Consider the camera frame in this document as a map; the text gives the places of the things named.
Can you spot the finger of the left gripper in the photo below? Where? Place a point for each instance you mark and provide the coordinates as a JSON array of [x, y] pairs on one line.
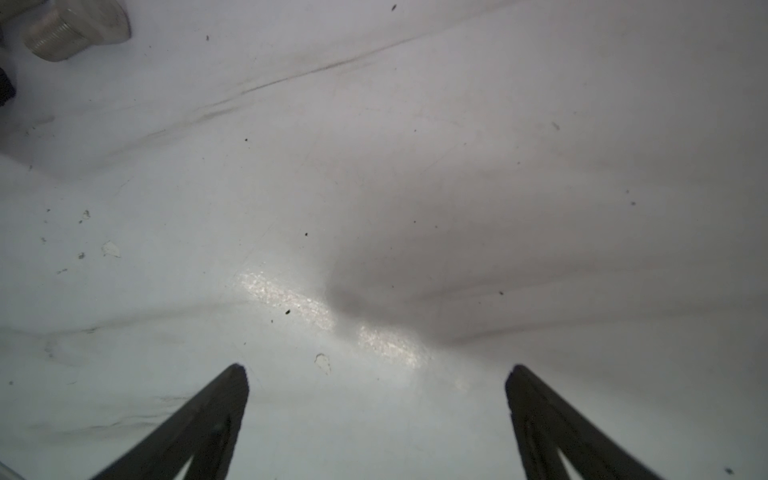
[[7, 88]]

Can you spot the short silver hex bolt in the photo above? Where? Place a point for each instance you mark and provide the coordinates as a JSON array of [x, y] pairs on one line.
[[69, 27]]

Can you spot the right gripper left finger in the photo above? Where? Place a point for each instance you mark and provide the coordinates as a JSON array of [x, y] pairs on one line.
[[200, 437]]

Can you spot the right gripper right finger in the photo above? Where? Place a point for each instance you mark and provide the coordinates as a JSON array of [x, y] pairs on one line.
[[548, 428]]

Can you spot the long silver hex bolt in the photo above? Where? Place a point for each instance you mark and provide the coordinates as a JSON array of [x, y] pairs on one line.
[[10, 9]]

